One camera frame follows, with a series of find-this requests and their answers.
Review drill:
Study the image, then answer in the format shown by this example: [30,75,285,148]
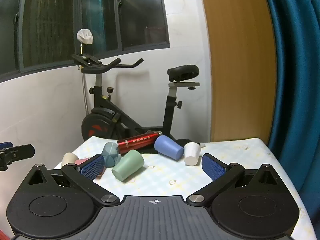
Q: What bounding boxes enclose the translucent teal cup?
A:
[101,142,121,167]

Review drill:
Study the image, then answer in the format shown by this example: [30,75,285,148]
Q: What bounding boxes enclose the checked tablecloth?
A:
[52,136,315,240]

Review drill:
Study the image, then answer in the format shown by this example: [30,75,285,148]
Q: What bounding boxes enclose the blue curtain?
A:
[260,0,320,240]

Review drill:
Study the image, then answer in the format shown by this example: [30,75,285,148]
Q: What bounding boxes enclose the dark framed window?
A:
[0,0,171,83]

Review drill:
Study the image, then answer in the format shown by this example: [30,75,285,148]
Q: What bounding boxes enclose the white plastic bag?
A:
[76,29,94,45]

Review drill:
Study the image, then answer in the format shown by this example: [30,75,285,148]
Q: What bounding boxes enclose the white cup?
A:
[184,142,202,166]

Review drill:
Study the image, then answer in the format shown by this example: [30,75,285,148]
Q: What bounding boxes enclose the wooden panel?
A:
[199,0,278,143]

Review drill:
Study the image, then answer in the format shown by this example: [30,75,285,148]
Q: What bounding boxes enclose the green cup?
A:
[112,149,145,182]

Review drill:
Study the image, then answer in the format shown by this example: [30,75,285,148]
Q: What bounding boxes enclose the beige cup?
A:
[61,152,79,169]

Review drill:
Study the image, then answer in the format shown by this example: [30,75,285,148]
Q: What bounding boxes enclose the black exercise bike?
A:
[71,54,200,143]

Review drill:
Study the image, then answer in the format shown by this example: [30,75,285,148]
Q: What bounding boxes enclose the blue cup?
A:
[154,135,185,160]

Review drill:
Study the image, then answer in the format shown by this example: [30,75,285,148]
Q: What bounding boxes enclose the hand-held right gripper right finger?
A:
[189,154,282,207]

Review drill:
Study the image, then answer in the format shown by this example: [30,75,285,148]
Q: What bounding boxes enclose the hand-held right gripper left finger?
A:
[25,154,120,205]

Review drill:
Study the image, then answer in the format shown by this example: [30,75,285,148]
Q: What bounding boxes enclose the pink cup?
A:
[74,156,104,178]

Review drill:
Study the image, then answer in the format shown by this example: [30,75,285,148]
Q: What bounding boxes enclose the red metal bottle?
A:
[117,131,163,155]

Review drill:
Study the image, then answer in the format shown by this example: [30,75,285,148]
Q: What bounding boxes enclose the grey hose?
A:
[80,72,89,117]

